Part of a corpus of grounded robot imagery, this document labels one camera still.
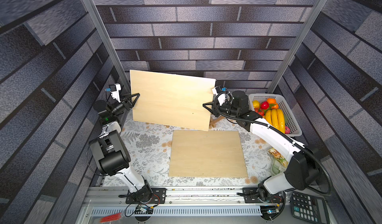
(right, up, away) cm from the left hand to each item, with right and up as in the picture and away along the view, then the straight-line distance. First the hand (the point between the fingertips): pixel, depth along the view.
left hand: (139, 94), depth 79 cm
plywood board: (+38, -36, +9) cm, 53 cm away
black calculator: (+85, -55, -10) cm, 102 cm away
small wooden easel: (+43, -18, +19) cm, 51 cm away
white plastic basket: (+94, -18, +15) cm, 97 cm away
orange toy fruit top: (+87, -4, +24) cm, 90 cm away
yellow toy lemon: (+75, -5, +25) cm, 79 cm away
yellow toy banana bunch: (+83, -14, +13) cm, 85 cm away
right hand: (+35, -5, -2) cm, 35 cm away
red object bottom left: (-9, -60, -10) cm, 61 cm away
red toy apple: (+80, -6, +21) cm, 83 cm away
